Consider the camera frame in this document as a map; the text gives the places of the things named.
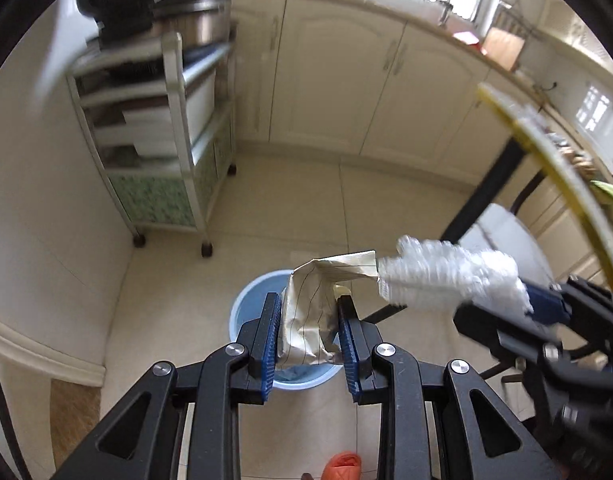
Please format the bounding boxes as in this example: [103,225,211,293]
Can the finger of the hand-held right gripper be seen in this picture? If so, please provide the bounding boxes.
[453,302,567,366]
[523,275,613,331]

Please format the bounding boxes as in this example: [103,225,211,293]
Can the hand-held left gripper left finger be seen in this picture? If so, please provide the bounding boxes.
[51,292,282,480]

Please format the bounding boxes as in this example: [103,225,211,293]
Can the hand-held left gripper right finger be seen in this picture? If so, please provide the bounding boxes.
[336,295,562,480]

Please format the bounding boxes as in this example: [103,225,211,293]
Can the brown paper bag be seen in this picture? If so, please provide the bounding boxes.
[279,249,379,367]

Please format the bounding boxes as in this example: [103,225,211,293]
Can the blue plastic bucket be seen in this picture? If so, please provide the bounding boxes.
[230,270,344,392]

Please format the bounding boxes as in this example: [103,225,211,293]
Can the clear plastic wrapper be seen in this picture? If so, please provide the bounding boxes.
[376,235,533,316]

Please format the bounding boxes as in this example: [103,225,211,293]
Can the white chair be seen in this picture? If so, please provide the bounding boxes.
[459,170,554,286]

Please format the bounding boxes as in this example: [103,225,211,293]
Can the orange slipper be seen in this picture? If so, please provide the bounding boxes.
[320,452,362,480]

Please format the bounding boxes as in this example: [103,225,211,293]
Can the round marble table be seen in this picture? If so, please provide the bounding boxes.
[361,82,613,386]

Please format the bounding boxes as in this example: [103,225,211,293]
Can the white kitchen cart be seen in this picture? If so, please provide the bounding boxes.
[66,30,237,258]

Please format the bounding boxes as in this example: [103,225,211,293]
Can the wooden cutting board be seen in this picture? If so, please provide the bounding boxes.
[481,27,527,71]

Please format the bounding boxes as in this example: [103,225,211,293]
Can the cream kitchen cabinets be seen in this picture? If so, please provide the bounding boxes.
[231,0,613,286]

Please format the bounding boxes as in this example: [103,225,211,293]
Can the red basin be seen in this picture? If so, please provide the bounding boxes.
[451,31,482,53]

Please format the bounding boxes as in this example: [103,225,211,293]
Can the stainless steel rice cooker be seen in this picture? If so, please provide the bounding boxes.
[154,0,232,48]

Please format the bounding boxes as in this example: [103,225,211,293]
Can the black kitchen appliance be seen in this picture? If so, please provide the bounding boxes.
[75,0,184,51]

